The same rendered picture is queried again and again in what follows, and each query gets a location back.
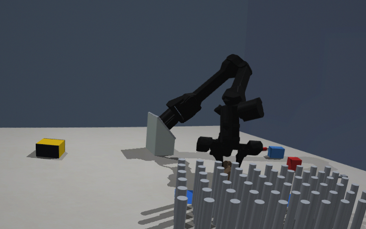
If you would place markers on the red cube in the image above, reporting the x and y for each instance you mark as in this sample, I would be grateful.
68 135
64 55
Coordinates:
292 162

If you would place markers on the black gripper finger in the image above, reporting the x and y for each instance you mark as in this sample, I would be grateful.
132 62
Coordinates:
241 154
217 152

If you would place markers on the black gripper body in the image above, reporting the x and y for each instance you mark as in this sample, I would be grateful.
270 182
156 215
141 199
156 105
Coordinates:
229 139

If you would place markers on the blue cube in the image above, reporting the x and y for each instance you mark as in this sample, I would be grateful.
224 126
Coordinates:
276 152

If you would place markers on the brown-handled hook tool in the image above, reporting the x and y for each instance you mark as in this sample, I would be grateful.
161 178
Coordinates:
227 168

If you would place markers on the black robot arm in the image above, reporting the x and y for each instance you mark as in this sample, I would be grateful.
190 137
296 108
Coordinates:
235 106

